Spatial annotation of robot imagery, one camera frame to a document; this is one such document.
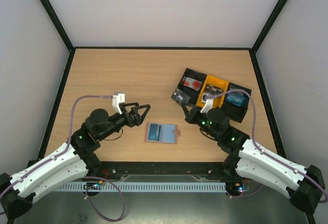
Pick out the grey VIP credit card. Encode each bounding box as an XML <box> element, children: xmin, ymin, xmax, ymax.
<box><xmin>171</xmin><ymin>88</ymin><xmax>190</xmax><ymax>106</ymax></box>

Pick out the red white card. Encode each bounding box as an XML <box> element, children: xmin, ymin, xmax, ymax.
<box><xmin>182</xmin><ymin>77</ymin><xmax>202</xmax><ymax>91</ymax></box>

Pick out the black bin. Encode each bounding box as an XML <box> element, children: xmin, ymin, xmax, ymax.
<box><xmin>221</xmin><ymin>91</ymin><xmax>250</xmax><ymax>123</ymax></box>
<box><xmin>171</xmin><ymin>68</ymin><xmax>207</xmax><ymax>106</ymax></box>

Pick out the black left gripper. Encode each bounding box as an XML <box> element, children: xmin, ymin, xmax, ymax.
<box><xmin>98</xmin><ymin>103</ymin><xmax>151</xmax><ymax>141</ymax></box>

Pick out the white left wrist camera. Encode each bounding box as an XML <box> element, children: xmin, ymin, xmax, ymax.
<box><xmin>112</xmin><ymin>92</ymin><xmax>125</xmax><ymax>114</ymax></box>

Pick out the yellow bin middle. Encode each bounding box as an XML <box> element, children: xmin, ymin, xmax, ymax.
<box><xmin>196</xmin><ymin>75</ymin><xmax>229</xmax><ymax>108</ymax></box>

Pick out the black bin left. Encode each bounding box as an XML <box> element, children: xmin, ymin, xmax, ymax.
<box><xmin>171</xmin><ymin>68</ymin><xmax>207</xmax><ymax>106</ymax></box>

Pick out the black frame post right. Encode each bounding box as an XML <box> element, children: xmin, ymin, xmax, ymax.
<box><xmin>252</xmin><ymin>0</ymin><xmax>288</xmax><ymax>53</ymax></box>

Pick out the black frame post left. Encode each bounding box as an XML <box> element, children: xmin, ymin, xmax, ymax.
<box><xmin>39</xmin><ymin>0</ymin><xmax>74</xmax><ymax>52</ymax></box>

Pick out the black bin right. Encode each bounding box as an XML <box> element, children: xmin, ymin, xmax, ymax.
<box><xmin>221</xmin><ymin>91</ymin><xmax>250</xmax><ymax>123</ymax></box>

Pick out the black aluminium front rail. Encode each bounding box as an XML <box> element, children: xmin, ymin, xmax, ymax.
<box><xmin>27</xmin><ymin>160</ymin><xmax>298</xmax><ymax>180</ymax></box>

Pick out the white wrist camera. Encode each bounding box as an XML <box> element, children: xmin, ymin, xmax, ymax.
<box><xmin>112</xmin><ymin>92</ymin><xmax>125</xmax><ymax>114</ymax></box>
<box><xmin>200</xmin><ymin>93</ymin><xmax>214</xmax><ymax>113</ymax></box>

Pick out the black frame post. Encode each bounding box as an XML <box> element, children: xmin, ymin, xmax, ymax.
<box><xmin>39</xmin><ymin>0</ymin><xmax>74</xmax><ymax>52</ymax></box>
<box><xmin>252</xmin><ymin>0</ymin><xmax>288</xmax><ymax>53</ymax></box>

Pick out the blue VIP credit card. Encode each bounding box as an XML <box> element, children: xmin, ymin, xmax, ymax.
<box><xmin>227</xmin><ymin>94</ymin><xmax>246</xmax><ymax>107</ymax></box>

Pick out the dark card in yellow bin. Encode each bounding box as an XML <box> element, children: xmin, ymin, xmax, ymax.
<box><xmin>204</xmin><ymin>84</ymin><xmax>223</xmax><ymax>95</ymax></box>

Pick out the light blue slotted cable duct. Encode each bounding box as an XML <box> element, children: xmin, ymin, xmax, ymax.
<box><xmin>55</xmin><ymin>181</ymin><xmax>226</xmax><ymax>193</ymax></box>

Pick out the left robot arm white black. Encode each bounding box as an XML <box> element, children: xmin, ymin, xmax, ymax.
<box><xmin>1</xmin><ymin>103</ymin><xmax>151</xmax><ymax>219</ymax></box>

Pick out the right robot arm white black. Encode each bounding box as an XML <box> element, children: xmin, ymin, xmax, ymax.
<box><xmin>182</xmin><ymin>104</ymin><xmax>325</xmax><ymax>214</ymax></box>

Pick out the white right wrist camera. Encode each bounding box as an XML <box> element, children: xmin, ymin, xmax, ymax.
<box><xmin>200</xmin><ymin>93</ymin><xmax>214</xmax><ymax>113</ymax></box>

